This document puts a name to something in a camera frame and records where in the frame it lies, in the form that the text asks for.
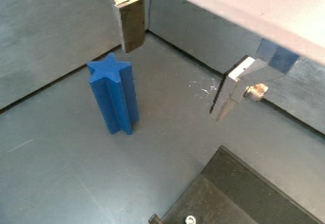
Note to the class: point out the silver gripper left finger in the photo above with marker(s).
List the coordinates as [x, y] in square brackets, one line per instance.
[130, 18]

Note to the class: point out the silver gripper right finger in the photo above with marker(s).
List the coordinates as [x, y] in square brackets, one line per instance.
[245, 80]

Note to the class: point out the black curved holder bracket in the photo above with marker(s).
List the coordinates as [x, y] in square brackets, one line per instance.
[231, 194]

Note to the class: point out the blue star-shaped peg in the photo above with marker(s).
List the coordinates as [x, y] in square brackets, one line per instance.
[111, 81]

